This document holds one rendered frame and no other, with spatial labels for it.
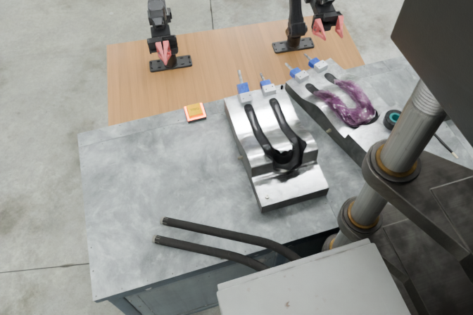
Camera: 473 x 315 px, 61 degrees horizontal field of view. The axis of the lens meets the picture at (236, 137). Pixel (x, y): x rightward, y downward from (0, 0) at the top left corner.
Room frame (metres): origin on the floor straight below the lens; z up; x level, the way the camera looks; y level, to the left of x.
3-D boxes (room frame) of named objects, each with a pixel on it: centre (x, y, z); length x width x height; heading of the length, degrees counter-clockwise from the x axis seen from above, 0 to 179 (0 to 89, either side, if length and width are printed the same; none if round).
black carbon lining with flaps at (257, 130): (0.90, -0.15, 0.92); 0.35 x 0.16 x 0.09; 15
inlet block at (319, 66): (1.31, -0.36, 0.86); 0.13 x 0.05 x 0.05; 32
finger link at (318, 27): (1.14, -0.33, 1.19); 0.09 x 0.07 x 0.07; 10
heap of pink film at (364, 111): (1.05, -0.46, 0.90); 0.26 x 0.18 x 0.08; 32
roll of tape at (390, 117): (0.92, -0.61, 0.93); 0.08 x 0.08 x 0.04
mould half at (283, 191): (0.88, -0.14, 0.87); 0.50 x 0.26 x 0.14; 15
